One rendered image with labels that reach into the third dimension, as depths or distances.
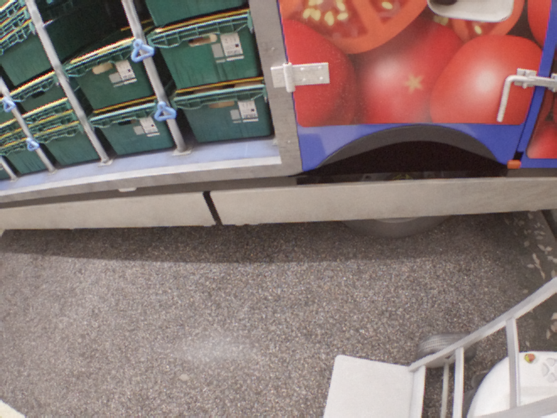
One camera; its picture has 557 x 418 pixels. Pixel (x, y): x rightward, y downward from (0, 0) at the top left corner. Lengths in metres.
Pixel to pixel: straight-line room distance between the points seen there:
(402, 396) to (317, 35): 1.31
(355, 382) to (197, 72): 1.32
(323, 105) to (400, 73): 0.27
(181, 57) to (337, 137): 0.64
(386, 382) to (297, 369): 0.39
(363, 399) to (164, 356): 0.93
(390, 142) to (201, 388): 1.28
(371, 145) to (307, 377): 0.97
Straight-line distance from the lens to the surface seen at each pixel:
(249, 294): 1.59
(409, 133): 1.12
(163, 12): 1.21
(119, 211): 1.67
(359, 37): 0.94
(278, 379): 1.41
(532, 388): 1.22
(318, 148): 1.12
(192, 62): 1.21
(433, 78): 1.04
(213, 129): 1.34
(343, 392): 1.26
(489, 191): 1.47
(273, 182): 1.26
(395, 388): 1.34
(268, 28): 0.94
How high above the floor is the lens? 1.36
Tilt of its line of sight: 46 degrees down
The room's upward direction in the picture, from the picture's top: 13 degrees counter-clockwise
